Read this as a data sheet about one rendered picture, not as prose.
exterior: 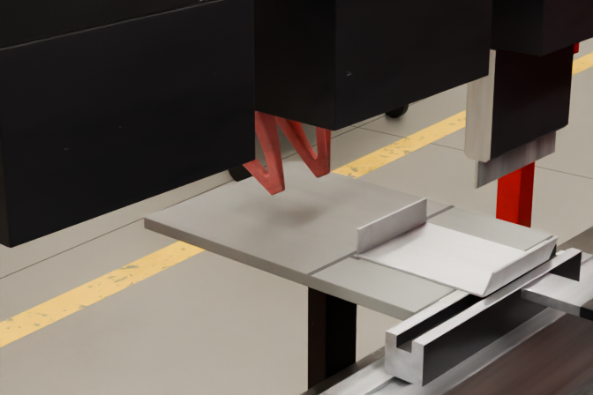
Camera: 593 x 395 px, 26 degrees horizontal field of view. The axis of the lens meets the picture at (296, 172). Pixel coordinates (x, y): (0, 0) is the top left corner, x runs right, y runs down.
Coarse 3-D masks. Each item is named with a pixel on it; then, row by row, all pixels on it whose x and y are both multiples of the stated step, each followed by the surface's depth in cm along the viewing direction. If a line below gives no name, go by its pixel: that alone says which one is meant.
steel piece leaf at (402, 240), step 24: (384, 216) 95; (408, 216) 97; (360, 240) 93; (384, 240) 96; (408, 240) 96; (432, 240) 96; (456, 240) 96; (480, 240) 96; (384, 264) 92; (408, 264) 92; (432, 264) 92; (456, 264) 92; (480, 264) 92; (504, 264) 92; (456, 288) 88; (480, 288) 88
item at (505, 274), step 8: (552, 240) 91; (536, 248) 90; (544, 248) 91; (552, 248) 92; (520, 256) 88; (528, 256) 89; (536, 256) 90; (544, 256) 92; (512, 264) 88; (520, 264) 89; (528, 264) 90; (536, 264) 91; (496, 272) 86; (504, 272) 87; (512, 272) 88; (520, 272) 90; (496, 280) 87; (504, 280) 88; (488, 288) 87; (496, 288) 88
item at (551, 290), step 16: (528, 288) 87; (544, 288) 87; (560, 288) 87; (576, 288) 87; (592, 288) 87; (544, 304) 86; (560, 304) 86; (576, 304) 85; (592, 304) 85; (592, 320) 84
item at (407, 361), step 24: (552, 264) 92; (576, 264) 95; (504, 288) 88; (432, 312) 85; (456, 312) 87; (480, 312) 85; (504, 312) 88; (528, 312) 90; (408, 336) 83; (432, 336) 82; (456, 336) 83; (480, 336) 86; (408, 360) 82; (432, 360) 82; (456, 360) 84
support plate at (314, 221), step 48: (240, 192) 106; (288, 192) 106; (336, 192) 106; (384, 192) 106; (192, 240) 98; (240, 240) 97; (288, 240) 97; (336, 240) 97; (528, 240) 97; (336, 288) 89; (384, 288) 88; (432, 288) 88
